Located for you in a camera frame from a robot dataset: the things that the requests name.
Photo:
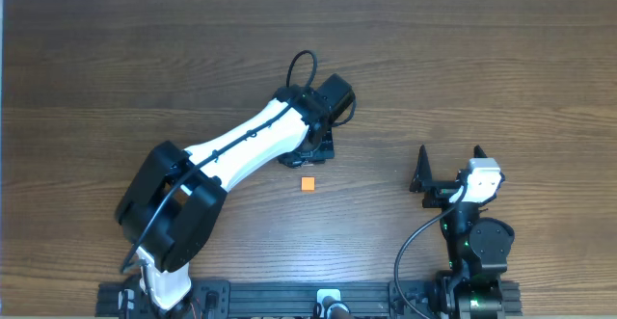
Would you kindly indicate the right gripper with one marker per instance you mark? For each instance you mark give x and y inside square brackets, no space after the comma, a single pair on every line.
[438,194]

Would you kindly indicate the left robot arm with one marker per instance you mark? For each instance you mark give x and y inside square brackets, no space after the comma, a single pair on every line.
[250,148]

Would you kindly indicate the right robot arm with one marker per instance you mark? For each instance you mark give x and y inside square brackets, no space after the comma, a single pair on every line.
[489,242]

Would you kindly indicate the orange cube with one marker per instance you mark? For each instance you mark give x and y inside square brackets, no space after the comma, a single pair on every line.
[308,184]

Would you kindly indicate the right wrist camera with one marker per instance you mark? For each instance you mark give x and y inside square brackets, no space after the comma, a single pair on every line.
[479,179]

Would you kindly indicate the mounting rail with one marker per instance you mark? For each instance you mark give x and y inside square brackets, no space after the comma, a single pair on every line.
[275,300]

